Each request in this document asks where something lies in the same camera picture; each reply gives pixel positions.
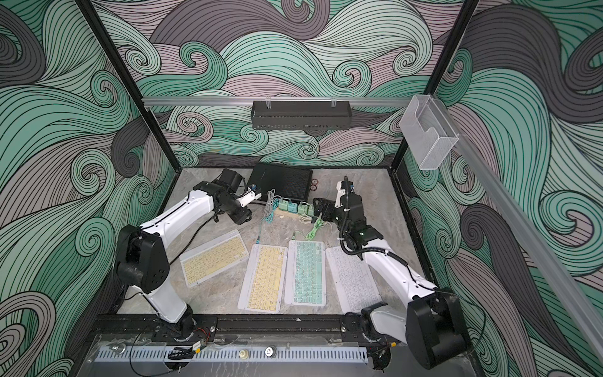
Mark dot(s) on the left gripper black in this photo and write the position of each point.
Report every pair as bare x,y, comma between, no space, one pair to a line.
242,217

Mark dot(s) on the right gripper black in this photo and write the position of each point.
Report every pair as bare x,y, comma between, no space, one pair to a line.
323,203

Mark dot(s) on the yellow keyboard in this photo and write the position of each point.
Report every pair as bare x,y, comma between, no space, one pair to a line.
263,283
212,258

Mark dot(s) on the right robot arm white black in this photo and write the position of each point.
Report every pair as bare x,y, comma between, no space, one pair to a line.
423,300

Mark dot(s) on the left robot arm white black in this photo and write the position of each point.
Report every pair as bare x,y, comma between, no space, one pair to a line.
141,259

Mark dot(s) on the white keyboard far right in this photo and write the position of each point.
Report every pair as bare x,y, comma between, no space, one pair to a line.
354,283

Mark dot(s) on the green keyboard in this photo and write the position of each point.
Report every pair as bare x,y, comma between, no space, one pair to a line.
306,274

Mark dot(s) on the wooden power strip green plugs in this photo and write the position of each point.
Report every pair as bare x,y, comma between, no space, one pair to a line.
303,211

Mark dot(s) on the small red rings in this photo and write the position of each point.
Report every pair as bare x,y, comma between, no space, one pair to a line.
314,184

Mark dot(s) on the black flat box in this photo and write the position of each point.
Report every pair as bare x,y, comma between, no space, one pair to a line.
287,182

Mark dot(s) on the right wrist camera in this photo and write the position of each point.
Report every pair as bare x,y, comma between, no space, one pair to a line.
344,189

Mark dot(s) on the aluminium wall rail back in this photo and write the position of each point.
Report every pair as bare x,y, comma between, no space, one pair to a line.
388,102

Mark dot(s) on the aluminium wall rail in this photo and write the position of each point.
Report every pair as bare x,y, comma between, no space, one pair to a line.
571,296
388,102

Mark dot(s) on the black wall tray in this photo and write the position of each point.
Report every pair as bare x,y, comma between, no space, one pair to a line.
298,115

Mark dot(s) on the clear acrylic wall holder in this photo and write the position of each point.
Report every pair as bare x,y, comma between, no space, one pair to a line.
428,128

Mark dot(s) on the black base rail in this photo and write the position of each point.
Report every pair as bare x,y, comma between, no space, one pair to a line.
347,327

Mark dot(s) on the white slotted cable duct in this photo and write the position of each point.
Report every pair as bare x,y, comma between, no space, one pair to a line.
241,354

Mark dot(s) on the aluminium wall rail right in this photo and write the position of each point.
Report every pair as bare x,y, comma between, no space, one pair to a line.
571,296

